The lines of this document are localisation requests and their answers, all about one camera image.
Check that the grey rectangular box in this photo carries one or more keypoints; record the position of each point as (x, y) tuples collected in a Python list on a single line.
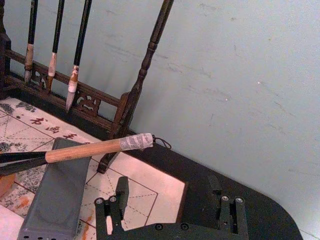
[(57, 195)]

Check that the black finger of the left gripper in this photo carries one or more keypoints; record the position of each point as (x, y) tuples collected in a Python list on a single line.
[(22, 157), (22, 167)]

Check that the dark wooden brush rack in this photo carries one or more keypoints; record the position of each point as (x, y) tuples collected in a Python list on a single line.
[(130, 105)]

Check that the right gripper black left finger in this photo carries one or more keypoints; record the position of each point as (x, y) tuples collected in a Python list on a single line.
[(123, 195)]

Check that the black table cloth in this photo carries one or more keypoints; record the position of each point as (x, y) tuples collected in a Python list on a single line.
[(262, 212)]

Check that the wooden brush with taped end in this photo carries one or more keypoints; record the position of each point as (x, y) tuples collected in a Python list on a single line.
[(82, 149)]

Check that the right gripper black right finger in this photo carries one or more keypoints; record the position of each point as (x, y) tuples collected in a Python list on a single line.
[(228, 212)]

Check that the white gridded calligraphy mat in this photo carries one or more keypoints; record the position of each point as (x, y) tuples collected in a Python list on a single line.
[(140, 180)]

